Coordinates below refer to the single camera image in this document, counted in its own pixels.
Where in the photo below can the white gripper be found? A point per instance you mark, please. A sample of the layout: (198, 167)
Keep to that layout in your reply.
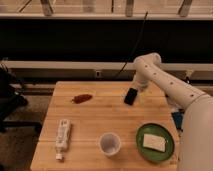
(140, 82)

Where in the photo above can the black eraser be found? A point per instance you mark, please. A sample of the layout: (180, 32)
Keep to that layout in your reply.
(130, 96)

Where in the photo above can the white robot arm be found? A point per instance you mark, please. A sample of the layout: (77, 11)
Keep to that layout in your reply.
(196, 143)

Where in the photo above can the blue connector box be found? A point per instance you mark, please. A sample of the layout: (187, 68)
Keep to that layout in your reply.
(178, 118)

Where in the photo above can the green plate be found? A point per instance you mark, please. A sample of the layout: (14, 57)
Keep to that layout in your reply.
(153, 155)

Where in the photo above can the white sponge block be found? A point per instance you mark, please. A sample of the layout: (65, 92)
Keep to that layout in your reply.
(154, 142)

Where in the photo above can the red chili pepper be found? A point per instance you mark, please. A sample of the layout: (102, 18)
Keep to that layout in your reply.
(81, 98)

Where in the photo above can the black office chair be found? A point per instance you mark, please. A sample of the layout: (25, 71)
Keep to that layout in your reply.
(10, 99)

